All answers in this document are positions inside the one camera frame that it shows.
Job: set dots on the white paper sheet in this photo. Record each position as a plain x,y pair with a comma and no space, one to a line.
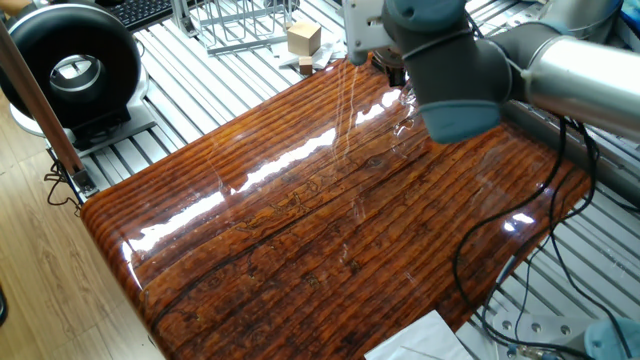
415,340

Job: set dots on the small light wooden block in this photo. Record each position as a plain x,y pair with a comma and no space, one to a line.
305,66

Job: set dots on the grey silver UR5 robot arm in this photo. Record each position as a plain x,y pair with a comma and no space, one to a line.
450,60

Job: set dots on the glossy wood-grain table mat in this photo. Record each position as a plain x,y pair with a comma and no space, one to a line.
325,240

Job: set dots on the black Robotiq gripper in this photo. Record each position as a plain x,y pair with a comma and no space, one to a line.
396,75

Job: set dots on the grey aluminium side rail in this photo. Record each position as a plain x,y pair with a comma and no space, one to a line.
600,170

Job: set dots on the black keyboard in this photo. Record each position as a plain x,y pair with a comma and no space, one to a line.
140,12

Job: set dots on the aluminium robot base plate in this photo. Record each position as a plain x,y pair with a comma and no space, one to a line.
530,327

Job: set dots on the aluminium frame post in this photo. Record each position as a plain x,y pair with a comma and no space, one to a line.
35,100

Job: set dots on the crumpled paper and box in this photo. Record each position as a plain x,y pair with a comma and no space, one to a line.
327,52

